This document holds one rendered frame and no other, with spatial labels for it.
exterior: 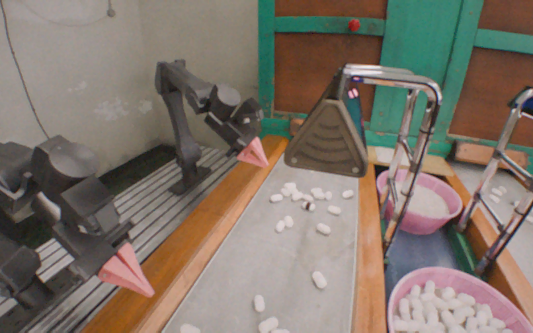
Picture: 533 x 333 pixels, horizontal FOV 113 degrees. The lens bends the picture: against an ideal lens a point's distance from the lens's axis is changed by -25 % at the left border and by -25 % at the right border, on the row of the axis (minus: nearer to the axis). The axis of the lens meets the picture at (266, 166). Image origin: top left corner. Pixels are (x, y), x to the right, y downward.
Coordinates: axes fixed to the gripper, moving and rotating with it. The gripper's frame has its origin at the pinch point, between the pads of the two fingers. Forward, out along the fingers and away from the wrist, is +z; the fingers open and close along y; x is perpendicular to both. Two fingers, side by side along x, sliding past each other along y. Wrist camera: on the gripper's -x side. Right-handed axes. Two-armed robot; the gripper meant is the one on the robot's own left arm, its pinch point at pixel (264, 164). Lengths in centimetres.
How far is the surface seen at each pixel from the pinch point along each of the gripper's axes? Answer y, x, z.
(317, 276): -22.5, -4.3, 21.0
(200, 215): -14.7, 15.1, -3.3
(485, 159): 41, -46, 62
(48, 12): 55, 71, -190
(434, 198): 19, -24, 49
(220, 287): -29.9, 8.2, 9.0
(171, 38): 139, 61, -138
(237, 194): -3.0, 11.8, 0.7
